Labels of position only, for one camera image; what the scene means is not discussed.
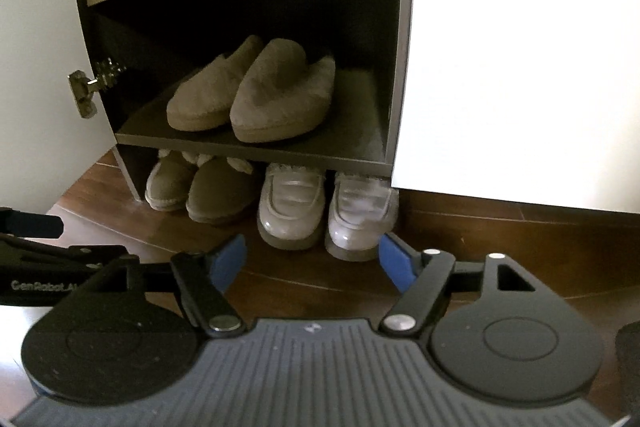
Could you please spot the white leather loafer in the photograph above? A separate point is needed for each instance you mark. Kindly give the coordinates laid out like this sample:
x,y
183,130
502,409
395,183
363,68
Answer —
x,y
357,217
290,212

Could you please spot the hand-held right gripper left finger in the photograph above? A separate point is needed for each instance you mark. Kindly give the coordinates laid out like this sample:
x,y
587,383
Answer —
x,y
230,259

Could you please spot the metal cabinet hinge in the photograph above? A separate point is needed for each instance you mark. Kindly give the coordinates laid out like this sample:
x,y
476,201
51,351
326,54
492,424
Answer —
x,y
82,89

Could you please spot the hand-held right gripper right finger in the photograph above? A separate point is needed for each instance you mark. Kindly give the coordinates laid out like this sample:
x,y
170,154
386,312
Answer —
x,y
395,264

